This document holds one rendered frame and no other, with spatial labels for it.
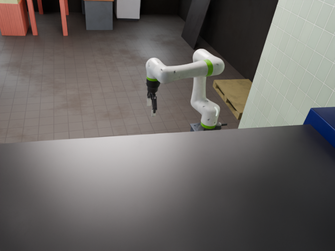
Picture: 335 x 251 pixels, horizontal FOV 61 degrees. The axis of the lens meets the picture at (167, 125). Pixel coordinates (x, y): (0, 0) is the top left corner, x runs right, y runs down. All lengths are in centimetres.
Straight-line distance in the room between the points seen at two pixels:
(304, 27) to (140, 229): 207
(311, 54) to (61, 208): 204
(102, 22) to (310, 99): 642
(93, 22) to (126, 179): 737
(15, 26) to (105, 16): 210
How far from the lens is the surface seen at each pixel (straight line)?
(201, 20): 723
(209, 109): 224
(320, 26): 232
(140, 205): 65
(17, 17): 757
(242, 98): 522
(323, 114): 105
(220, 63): 203
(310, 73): 234
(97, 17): 793
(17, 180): 73
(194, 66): 191
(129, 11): 883
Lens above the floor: 262
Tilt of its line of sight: 36 degrees down
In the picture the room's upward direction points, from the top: 7 degrees clockwise
